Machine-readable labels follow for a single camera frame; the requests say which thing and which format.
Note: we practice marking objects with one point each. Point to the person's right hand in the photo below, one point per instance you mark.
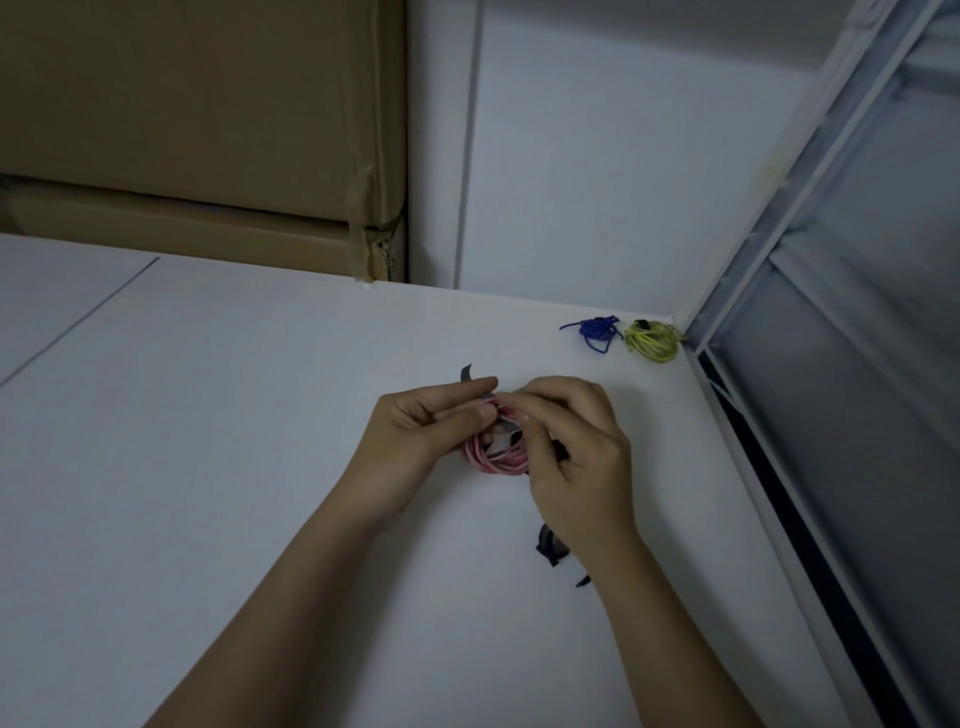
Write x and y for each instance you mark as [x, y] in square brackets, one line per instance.
[589, 465]

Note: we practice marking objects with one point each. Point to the person's left hand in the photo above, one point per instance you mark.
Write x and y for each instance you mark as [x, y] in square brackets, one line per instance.
[409, 442]

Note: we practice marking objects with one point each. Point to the person's left thumb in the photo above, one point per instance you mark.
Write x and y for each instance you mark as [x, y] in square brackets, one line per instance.
[459, 391]

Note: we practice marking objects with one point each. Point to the person's right thumb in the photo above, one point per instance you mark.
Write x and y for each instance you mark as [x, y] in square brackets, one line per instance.
[541, 448]

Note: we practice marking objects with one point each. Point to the person's right forearm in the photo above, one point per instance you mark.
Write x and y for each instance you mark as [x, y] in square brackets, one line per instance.
[660, 637]

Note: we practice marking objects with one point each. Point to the person's left forearm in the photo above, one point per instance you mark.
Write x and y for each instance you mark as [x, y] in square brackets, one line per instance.
[285, 622]

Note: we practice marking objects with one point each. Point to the flat brown cardboard box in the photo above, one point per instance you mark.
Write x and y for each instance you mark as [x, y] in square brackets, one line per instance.
[187, 229]

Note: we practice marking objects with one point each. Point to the large brown cardboard box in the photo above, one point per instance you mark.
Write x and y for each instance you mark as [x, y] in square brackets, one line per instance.
[195, 97]

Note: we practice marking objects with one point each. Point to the white window frame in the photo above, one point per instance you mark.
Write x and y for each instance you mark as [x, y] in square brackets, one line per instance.
[757, 225]

